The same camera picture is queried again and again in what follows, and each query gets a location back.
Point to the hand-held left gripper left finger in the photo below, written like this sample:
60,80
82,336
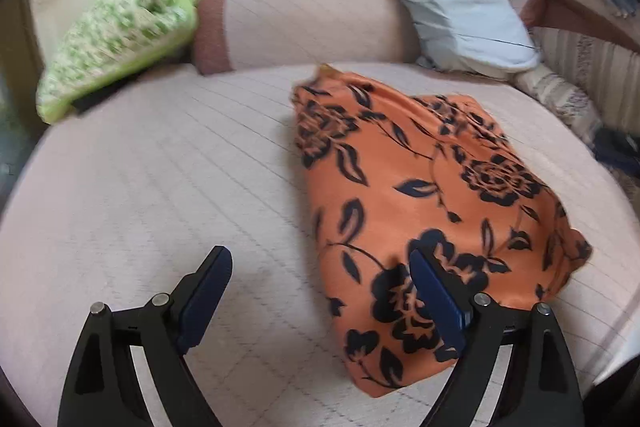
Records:
205,297

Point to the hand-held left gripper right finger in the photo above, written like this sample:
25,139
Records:
440,302

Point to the orange floral garment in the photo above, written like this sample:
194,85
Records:
425,217

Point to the green patterned pillow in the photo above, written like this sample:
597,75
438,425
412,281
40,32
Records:
120,42

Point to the striped beige cushion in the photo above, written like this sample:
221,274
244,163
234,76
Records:
580,72

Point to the pink quilted bolster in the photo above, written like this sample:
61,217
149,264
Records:
300,22

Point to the wooden headboard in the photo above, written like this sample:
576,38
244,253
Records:
565,2

